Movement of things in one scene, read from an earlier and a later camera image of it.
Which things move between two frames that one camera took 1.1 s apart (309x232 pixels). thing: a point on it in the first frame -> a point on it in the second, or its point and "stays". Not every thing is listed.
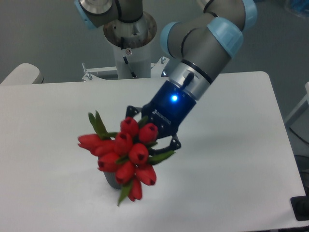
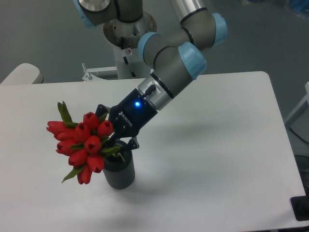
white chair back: (25, 73) stays
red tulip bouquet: (127, 153) -> (84, 143)
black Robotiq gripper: (167, 110) -> (128, 117)
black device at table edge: (300, 206) stays
